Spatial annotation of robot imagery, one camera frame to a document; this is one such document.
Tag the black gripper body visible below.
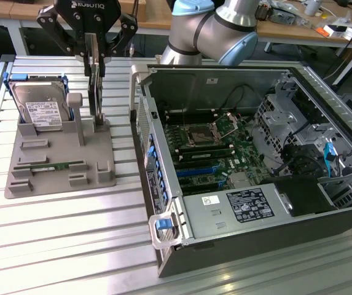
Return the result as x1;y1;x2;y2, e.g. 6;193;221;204
53;0;122;41

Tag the green graphics card black fan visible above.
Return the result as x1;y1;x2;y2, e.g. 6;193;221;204
84;33;106;124

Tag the hard disk with blue carrier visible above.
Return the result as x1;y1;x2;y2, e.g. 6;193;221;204
2;73;73;133

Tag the black RAM slot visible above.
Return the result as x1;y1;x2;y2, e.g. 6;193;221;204
165;110;215;118
166;116;217;124
178;146;232;154

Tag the CPU socket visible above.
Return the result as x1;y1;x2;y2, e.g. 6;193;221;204
186;124;224;146

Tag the brown metal device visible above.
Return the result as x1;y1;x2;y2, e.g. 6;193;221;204
257;3;272;22

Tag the metal socket cover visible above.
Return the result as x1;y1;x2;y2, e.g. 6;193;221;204
211;112;241;140

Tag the green RAM stick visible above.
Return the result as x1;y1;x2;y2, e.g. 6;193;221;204
30;162;72;171

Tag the dark RAM stick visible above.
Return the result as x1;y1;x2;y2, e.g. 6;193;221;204
180;149;235;161

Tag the blue expansion slot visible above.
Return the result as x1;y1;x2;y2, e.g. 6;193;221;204
175;167;220;179

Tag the grey parts rack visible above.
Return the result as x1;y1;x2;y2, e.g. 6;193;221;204
4;91;117;200

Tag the metal disk bay cage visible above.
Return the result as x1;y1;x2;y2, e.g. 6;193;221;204
253;92;304;178

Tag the green motherboard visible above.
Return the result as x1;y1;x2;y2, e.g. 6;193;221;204
162;110;273;197

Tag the long black expansion slot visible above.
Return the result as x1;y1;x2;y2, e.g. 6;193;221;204
180;181;224;197

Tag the white bottle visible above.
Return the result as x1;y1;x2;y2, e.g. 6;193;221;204
303;0;320;17

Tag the silver chipset heatsink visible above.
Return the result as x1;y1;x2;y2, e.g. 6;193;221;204
229;171;254;189

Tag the orange and white box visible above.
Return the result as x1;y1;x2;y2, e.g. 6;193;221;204
315;23;348;39

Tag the grey power supply unit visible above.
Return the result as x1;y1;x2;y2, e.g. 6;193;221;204
180;183;294;241

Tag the black plastic air shroud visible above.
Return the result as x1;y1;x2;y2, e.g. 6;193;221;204
259;176;338;218

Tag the open grey PC case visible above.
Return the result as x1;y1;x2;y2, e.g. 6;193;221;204
129;63;352;279

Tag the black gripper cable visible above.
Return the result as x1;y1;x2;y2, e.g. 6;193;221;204
128;0;140;58

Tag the wooden desk white frame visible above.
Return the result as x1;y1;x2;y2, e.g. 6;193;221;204
255;0;352;89
0;0;174;57

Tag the grey case locating bracket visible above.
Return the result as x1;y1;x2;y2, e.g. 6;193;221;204
128;63;152;122
149;213;185;249

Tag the blue flat wire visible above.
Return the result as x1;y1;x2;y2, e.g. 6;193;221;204
323;142;337;179

